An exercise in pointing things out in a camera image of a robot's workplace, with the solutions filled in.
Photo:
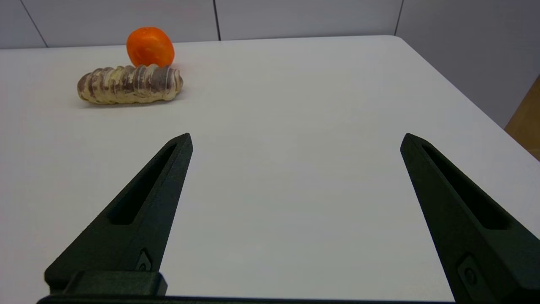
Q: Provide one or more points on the orange mandarin fruit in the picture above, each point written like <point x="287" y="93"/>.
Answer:
<point x="149" y="46"/>

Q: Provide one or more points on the brown striped bread roll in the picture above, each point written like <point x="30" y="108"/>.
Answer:
<point x="128" y="84"/>

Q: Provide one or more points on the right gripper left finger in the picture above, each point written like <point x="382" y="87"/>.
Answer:
<point x="156" y="211"/>

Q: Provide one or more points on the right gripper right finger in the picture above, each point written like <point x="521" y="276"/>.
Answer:
<point x="468" y="236"/>

